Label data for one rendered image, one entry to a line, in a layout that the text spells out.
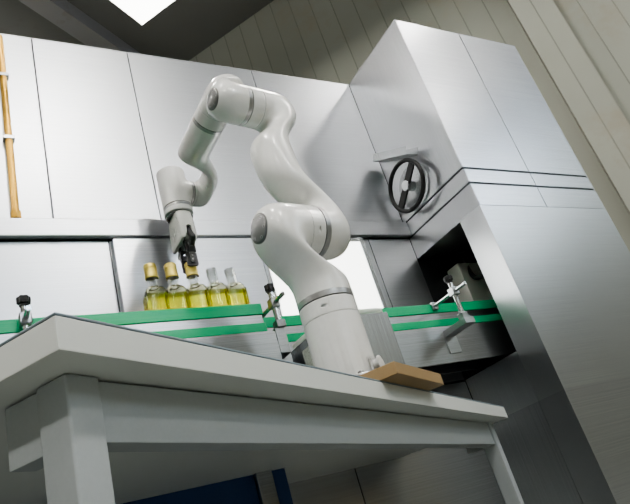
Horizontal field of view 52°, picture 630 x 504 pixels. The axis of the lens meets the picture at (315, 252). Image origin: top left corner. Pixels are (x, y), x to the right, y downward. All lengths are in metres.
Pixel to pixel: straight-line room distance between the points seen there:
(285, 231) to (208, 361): 0.61
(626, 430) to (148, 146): 1.76
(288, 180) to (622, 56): 4.74
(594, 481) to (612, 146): 3.68
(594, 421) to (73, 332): 1.75
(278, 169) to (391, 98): 1.29
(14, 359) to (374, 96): 2.31
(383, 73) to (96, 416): 2.28
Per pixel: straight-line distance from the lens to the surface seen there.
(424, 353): 2.00
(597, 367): 2.25
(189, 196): 1.93
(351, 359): 1.23
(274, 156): 1.47
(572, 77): 5.73
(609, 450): 2.13
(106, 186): 2.10
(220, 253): 2.04
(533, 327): 2.13
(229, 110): 1.55
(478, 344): 2.16
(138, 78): 2.45
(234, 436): 0.79
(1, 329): 1.51
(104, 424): 0.64
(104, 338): 0.61
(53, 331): 0.58
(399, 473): 2.07
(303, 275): 1.30
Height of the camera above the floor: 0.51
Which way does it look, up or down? 25 degrees up
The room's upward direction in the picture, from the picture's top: 18 degrees counter-clockwise
